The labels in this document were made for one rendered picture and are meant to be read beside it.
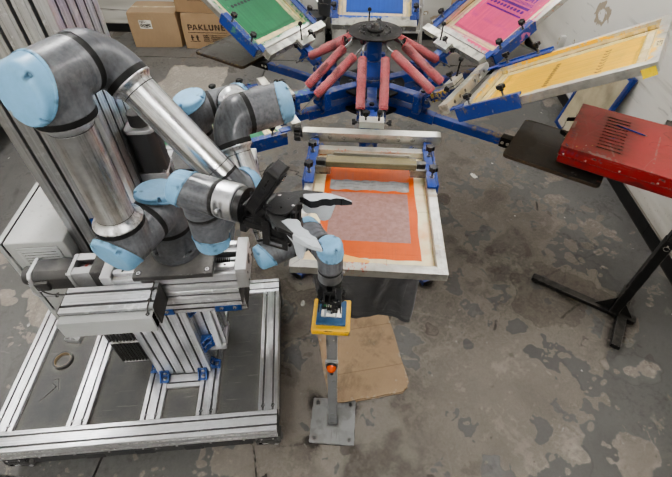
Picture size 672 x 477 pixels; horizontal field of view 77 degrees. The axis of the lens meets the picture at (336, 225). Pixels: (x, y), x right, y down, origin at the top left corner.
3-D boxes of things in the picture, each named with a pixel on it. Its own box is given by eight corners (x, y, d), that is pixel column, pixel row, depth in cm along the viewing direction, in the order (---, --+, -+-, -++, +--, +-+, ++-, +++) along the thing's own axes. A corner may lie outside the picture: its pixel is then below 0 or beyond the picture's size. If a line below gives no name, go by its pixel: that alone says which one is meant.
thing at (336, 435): (354, 446, 205) (362, 344, 137) (308, 442, 206) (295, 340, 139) (355, 400, 220) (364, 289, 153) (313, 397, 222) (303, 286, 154)
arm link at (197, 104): (174, 125, 157) (164, 90, 147) (209, 115, 162) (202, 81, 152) (184, 140, 150) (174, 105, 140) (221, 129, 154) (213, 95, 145)
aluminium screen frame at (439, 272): (447, 281, 156) (448, 275, 154) (289, 272, 159) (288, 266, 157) (428, 155, 212) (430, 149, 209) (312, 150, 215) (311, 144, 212)
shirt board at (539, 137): (608, 157, 225) (615, 144, 219) (592, 199, 201) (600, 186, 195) (386, 89, 278) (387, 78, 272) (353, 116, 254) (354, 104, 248)
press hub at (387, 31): (390, 224, 313) (413, 37, 217) (337, 222, 314) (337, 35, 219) (389, 190, 340) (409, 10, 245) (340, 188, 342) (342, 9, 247)
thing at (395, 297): (412, 324, 193) (426, 262, 163) (313, 318, 195) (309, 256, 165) (412, 318, 195) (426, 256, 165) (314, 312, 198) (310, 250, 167)
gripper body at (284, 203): (307, 229, 84) (253, 214, 87) (307, 193, 79) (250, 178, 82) (290, 253, 78) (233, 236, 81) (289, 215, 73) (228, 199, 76)
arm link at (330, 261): (333, 227, 122) (349, 246, 117) (333, 253, 130) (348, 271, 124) (309, 238, 119) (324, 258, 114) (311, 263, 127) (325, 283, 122)
